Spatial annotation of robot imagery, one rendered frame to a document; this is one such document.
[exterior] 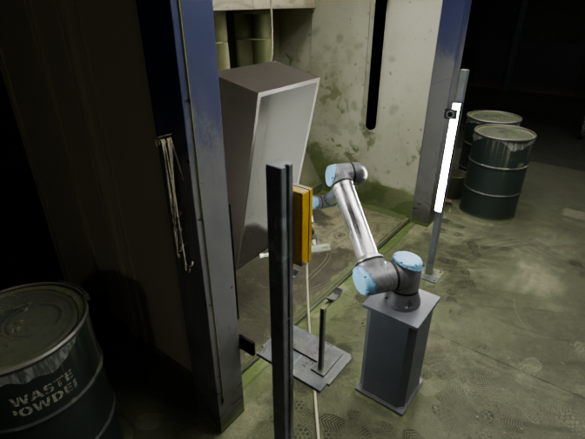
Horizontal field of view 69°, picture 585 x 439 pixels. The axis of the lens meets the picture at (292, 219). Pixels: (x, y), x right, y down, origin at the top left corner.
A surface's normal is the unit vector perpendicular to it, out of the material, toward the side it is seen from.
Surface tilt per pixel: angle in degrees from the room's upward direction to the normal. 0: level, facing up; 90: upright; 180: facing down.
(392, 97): 90
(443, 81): 90
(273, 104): 90
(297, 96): 90
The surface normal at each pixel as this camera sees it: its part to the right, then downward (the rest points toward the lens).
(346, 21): -0.61, 0.37
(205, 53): 0.80, 0.28
